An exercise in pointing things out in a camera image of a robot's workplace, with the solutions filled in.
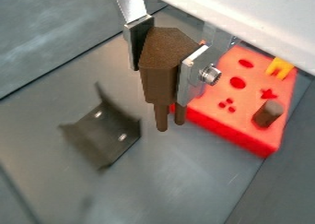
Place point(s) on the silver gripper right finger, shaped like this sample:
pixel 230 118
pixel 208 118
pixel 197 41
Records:
pixel 198 69

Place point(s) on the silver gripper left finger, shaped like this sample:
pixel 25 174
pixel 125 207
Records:
pixel 140 22

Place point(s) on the brown three prong object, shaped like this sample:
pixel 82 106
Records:
pixel 168 46

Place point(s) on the red peg board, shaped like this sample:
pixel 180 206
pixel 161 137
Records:
pixel 225 109

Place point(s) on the yellow two-legged block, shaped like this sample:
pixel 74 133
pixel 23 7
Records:
pixel 280 68

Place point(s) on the brown hexagonal peg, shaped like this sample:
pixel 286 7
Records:
pixel 268 113

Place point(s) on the dark grey curved bracket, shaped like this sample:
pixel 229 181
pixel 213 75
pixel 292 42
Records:
pixel 105 133

